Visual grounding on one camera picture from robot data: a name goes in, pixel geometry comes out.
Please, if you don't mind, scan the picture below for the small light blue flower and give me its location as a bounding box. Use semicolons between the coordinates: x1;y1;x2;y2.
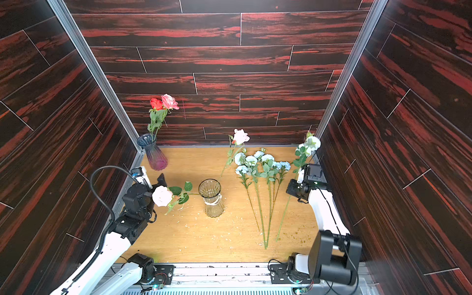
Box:
265;161;291;248

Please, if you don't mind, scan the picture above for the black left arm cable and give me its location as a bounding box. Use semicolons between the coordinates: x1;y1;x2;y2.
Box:
71;165;139;281

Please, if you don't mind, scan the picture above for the blue purple glass vase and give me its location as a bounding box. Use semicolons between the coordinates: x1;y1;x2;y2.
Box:
137;133;168;171

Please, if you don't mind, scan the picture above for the light blue flower bunch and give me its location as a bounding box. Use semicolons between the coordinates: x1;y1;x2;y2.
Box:
274;130;322;242

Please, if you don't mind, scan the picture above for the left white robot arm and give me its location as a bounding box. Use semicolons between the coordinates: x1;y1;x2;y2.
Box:
51;173;168;295

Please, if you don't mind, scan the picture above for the white flower stem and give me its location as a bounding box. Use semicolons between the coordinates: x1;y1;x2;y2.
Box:
234;148;274;249

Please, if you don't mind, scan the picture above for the short pale pink rose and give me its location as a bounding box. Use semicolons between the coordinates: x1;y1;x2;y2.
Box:
151;181;193;215

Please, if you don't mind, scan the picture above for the pink rose in clear vase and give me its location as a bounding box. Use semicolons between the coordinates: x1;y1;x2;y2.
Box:
218;129;250;181

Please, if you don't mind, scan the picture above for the red rose stem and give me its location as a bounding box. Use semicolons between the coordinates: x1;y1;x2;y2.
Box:
147;98;165;139

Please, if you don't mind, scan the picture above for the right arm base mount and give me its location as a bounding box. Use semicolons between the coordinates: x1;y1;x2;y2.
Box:
267;253;320;285

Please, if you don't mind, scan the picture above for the pink rose stem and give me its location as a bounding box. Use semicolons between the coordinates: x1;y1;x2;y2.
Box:
158;94;179;123

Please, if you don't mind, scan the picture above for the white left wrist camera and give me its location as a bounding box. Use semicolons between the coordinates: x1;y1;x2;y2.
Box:
130;166;152;191

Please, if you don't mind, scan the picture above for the clear glass vase with ribbon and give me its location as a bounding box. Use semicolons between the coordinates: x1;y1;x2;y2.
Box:
198;179;224;218

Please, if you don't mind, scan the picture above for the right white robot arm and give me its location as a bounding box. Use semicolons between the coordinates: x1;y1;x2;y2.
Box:
286;163;363;286

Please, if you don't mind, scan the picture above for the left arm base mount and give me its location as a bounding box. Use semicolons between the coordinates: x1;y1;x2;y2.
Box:
127;253;175;285

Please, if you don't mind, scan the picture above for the small light blue sprig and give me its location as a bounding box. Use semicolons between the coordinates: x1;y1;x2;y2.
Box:
236;165;260;231

